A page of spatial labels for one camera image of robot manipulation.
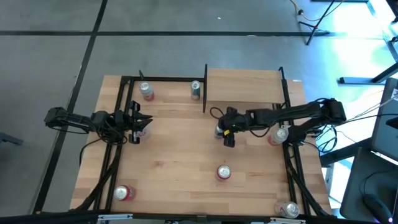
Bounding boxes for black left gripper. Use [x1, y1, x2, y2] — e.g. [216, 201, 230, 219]
[123, 101, 154, 145]

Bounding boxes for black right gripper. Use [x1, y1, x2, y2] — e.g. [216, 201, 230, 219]
[216, 106, 250, 148]

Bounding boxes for grey can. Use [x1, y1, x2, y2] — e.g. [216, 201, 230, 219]
[213, 123, 225, 140]

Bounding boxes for white and red soda can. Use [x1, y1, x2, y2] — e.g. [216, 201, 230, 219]
[139, 80, 155, 102]
[135, 126, 152, 141]
[267, 126, 290, 146]

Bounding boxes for blue slim beverage can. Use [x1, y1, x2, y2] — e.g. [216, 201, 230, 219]
[190, 80, 201, 101]

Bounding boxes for wooden shelf board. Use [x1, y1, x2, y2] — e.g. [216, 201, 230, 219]
[206, 68, 285, 104]

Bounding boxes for pale silver soda can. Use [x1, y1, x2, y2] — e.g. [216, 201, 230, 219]
[274, 200, 300, 219]

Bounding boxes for black desk support bar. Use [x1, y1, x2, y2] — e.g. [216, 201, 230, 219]
[319, 136, 374, 168]

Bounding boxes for grey chair foot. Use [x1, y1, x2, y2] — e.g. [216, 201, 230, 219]
[0, 132, 24, 146]

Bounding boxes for black tripod stand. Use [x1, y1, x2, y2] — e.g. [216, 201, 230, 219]
[298, 0, 332, 47]

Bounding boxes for black desk foot bar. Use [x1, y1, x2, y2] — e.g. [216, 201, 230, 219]
[338, 62, 398, 85]

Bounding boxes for dark grey side desk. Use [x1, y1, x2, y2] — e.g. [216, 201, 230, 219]
[339, 146, 398, 224]

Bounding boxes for dark grey computer case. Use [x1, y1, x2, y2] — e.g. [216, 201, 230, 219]
[371, 77, 398, 162]

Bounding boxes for black computer mouse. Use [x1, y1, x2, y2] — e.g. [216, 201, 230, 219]
[363, 193, 393, 224]

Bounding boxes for grey metal stand bar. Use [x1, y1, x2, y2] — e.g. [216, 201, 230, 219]
[366, 0, 398, 63]

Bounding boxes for black metal table frame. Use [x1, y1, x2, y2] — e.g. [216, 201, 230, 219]
[73, 70, 335, 218]

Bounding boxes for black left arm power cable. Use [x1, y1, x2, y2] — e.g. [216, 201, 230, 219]
[78, 138, 105, 167]

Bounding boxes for silver metal bracket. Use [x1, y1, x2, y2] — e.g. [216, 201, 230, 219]
[97, 213, 134, 224]
[269, 217, 306, 224]

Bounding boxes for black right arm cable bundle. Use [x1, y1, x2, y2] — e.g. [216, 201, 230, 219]
[310, 124, 340, 155]

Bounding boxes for black horizontal frame beam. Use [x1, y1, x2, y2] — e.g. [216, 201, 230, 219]
[0, 210, 379, 224]

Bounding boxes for orange cable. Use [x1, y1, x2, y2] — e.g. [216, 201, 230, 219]
[289, 0, 346, 23]

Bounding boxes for thin black cable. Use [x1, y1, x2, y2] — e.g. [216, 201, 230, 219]
[341, 112, 398, 125]

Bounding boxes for white cables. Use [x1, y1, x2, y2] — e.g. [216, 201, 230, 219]
[345, 95, 398, 124]

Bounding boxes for black mouse cable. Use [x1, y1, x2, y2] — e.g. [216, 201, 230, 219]
[359, 169, 398, 200]

